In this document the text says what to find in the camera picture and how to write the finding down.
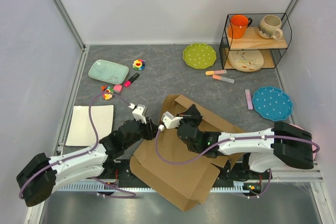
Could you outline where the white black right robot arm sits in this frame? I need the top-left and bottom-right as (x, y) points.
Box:
(177, 105), (314, 179)

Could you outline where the pink eraser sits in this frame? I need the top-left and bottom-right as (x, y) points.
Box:
(113, 84), (123, 94)

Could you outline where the green dotted plate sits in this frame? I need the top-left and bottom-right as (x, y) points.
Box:
(183, 43), (217, 69)

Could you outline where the yellow highlighter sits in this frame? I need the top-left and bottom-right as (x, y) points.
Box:
(205, 70), (227, 76)

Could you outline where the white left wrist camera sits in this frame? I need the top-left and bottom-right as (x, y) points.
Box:
(128, 103), (147, 124)

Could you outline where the white square plate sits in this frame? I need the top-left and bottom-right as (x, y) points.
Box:
(66, 105), (114, 147)

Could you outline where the light teal rectangular plate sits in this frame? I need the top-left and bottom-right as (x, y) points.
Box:
(88, 59), (129, 84)

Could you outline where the orange mug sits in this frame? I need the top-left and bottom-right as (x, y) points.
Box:
(228, 14), (253, 39)

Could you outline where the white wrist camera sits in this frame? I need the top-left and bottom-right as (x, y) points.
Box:
(128, 103), (147, 124)
(158, 111), (183, 132)

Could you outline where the orange highlighter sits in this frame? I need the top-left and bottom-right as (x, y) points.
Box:
(212, 74), (235, 84)

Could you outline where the pink black highlighter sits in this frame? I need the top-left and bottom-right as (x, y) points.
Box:
(124, 73), (140, 87)

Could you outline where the grey cable duct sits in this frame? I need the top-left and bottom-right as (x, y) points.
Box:
(58, 180), (250, 193)

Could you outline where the rainbow flower toy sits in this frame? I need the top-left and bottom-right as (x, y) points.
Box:
(132, 59), (145, 71)

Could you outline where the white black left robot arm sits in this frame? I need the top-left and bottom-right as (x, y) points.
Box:
(16, 118), (158, 207)

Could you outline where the pink plate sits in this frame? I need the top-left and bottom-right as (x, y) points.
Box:
(290, 123), (317, 161)

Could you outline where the black wire wooden shelf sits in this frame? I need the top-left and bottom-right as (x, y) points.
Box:
(219, 13), (292, 70)

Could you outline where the brown cardboard box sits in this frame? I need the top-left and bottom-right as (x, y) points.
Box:
(129, 93), (246, 212)

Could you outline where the purple pen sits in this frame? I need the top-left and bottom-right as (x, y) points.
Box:
(245, 89), (253, 110)

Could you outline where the blue dotted plate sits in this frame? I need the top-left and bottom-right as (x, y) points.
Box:
(252, 86), (293, 122)

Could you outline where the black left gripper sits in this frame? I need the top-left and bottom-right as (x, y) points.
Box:
(124, 116), (159, 150)

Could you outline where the beige painted plate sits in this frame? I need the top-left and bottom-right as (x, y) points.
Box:
(228, 50), (264, 72)

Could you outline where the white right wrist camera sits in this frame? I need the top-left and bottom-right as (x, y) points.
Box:
(158, 111), (183, 132)

